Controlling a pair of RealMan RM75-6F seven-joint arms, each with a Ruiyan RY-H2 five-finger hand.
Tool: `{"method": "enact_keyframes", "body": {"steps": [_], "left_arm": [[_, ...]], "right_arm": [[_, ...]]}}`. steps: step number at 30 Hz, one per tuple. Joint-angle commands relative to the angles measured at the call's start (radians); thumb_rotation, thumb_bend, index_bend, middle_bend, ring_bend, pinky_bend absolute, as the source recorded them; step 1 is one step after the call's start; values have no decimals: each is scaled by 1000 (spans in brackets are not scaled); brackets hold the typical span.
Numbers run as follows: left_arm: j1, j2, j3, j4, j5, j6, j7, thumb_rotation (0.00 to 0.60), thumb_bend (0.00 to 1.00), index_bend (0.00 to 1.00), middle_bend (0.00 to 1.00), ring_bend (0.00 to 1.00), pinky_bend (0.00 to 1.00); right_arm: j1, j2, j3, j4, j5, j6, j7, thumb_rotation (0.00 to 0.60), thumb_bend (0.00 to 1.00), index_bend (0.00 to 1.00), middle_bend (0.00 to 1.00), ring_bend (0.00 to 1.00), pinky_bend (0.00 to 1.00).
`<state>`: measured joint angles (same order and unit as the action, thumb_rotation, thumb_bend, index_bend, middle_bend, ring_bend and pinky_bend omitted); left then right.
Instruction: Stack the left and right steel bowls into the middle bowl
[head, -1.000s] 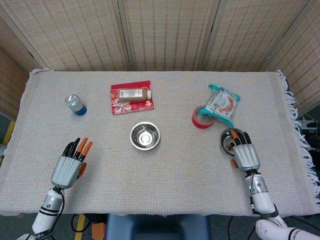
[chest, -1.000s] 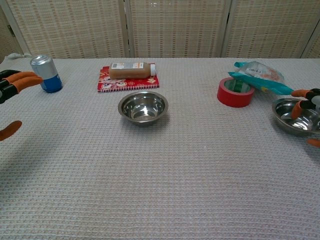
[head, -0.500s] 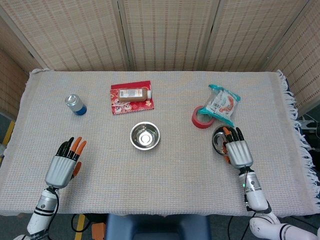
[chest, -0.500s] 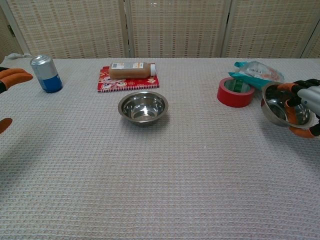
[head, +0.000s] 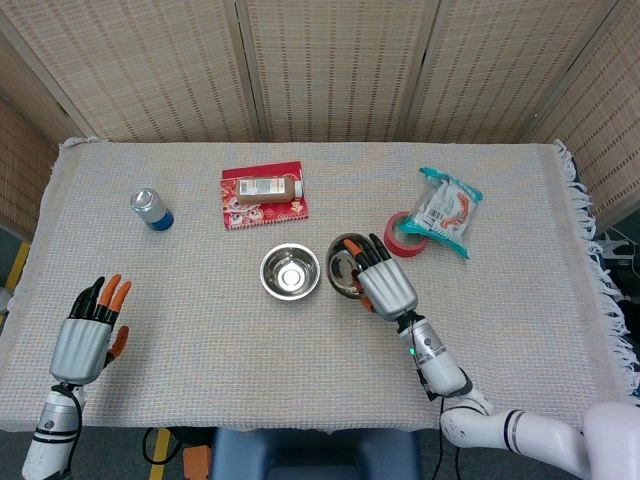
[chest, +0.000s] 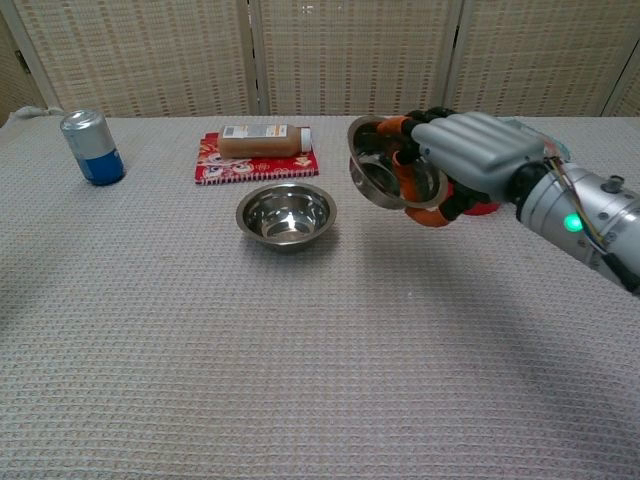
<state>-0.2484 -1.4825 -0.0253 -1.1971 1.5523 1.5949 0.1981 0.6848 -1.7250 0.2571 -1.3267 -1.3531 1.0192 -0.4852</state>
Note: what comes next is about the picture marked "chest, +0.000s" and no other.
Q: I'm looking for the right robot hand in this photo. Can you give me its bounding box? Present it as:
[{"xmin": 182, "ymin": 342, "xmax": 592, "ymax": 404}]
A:
[{"xmin": 377, "ymin": 106, "xmax": 546, "ymax": 229}]

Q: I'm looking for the stainless steel bowl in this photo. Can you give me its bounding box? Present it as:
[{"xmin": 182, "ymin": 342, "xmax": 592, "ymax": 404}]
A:
[
  {"xmin": 347, "ymin": 114, "xmax": 450, "ymax": 211},
  {"xmin": 235, "ymin": 182, "xmax": 338, "ymax": 251},
  {"xmin": 242, "ymin": 227, "xmax": 331, "ymax": 255}
]

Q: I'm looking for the red tape roll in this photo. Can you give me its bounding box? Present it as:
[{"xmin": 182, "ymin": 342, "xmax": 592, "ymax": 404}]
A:
[{"xmin": 462, "ymin": 198, "xmax": 502, "ymax": 217}]

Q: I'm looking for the woven folding screen panel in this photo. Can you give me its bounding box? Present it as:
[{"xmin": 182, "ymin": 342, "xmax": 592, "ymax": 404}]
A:
[
  {"xmin": 444, "ymin": 0, "xmax": 636, "ymax": 117},
  {"xmin": 602, "ymin": 49, "xmax": 640, "ymax": 117},
  {"xmin": 9, "ymin": 0, "xmax": 261, "ymax": 119},
  {"xmin": 249, "ymin": 0, "xmax": 464, "ymax": 117},
  {"xmin": 0, "ymin": 9, "xmax": 49, "ymax": 129}
]

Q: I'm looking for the brown drink bottle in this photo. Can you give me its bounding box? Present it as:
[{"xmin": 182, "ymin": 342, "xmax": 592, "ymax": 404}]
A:
[{"xmin": 216, "ymin": 123, "xmax": 313, "ymax": 160}]

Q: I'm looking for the red spiral notebook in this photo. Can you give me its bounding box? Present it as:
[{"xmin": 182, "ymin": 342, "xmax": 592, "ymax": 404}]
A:
[{"xmin": 193, "ymin": 131, "xmax": 320, "ymax": 187}]

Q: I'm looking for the beige woven tablecloth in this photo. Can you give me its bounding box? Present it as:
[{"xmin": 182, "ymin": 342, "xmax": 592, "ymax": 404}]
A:
[{"xmin": 0, "ymin": 105, "xmax": 640, "ymax": 480}]

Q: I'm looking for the silver and blue can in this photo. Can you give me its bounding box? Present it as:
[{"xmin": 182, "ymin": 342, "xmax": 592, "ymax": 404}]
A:
[{"xmin": 59, "ymin": 109, "xmax": 126, "ymax": 187}]

